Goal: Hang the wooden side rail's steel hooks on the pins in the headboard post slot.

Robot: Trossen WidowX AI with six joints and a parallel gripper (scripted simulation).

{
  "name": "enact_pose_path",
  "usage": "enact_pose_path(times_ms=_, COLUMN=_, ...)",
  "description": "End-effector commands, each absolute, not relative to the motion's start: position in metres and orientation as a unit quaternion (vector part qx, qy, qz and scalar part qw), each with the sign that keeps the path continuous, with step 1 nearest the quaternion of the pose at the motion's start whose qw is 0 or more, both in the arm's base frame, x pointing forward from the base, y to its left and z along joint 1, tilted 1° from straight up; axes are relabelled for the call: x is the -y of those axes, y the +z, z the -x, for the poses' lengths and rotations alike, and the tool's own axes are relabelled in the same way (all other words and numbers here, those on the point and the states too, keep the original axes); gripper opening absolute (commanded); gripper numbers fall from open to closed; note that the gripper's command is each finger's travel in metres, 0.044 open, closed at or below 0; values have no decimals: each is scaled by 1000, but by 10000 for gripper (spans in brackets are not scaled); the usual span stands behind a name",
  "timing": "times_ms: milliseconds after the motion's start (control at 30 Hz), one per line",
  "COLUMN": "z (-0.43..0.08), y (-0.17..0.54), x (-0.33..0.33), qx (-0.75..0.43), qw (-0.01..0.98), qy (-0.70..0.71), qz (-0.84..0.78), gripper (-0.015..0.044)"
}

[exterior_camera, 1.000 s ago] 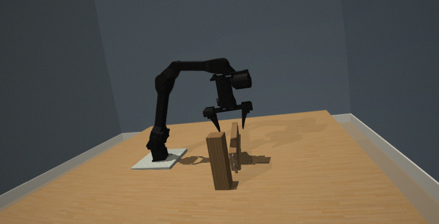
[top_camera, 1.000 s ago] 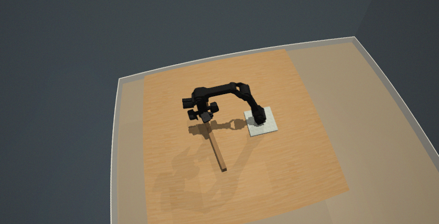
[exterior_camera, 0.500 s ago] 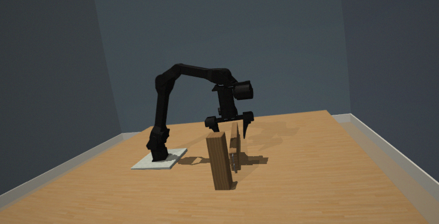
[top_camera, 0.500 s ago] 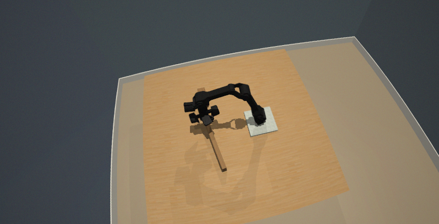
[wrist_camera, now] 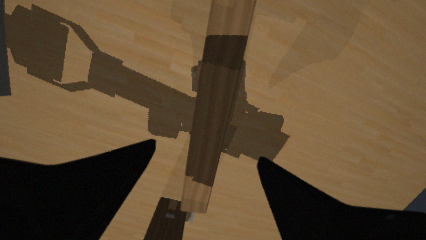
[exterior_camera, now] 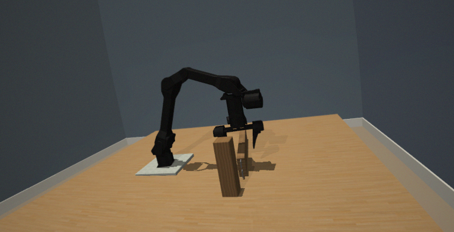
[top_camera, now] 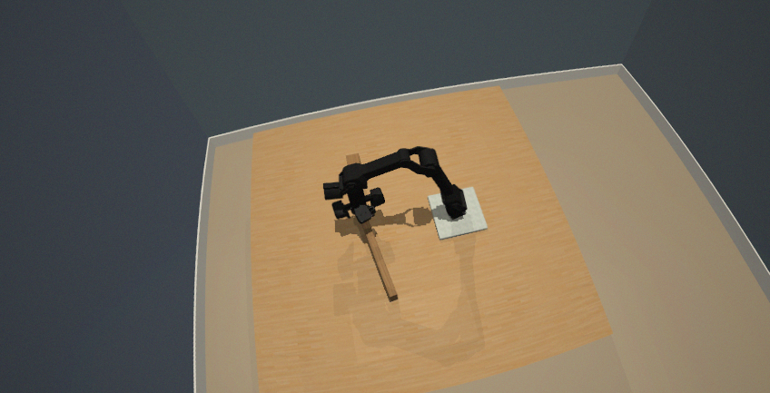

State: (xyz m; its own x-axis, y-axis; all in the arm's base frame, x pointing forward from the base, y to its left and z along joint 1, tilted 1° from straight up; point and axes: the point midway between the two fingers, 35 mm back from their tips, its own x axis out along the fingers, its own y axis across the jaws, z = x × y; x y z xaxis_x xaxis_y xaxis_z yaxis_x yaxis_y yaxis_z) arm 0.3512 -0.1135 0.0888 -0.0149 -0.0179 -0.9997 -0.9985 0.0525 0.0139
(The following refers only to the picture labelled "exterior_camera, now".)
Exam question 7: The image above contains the brown wooden post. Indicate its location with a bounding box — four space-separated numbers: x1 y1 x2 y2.
213 136 241 197

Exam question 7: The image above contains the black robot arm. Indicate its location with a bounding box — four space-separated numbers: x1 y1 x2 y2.
151 67 263 168

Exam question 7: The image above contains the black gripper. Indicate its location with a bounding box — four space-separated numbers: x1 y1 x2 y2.
213 110 264 148

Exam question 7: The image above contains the brown wooden rail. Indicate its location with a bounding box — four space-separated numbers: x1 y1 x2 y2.
237 130 247 178

